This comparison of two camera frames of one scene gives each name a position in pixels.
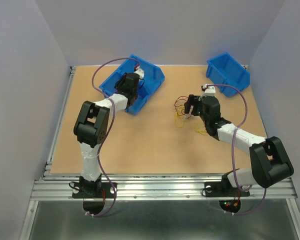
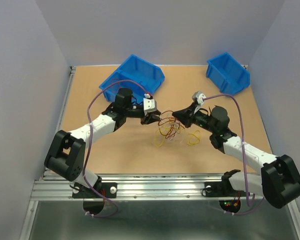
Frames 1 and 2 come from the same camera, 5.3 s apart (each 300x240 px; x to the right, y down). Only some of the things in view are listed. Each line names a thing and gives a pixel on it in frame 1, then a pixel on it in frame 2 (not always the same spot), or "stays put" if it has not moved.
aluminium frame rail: (48, 186) stays put
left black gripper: (122, 81) to (150, 118)
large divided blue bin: (153, 76) stays put
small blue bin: (224, 69) stays put
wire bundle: (179, 108) to (169, 127)
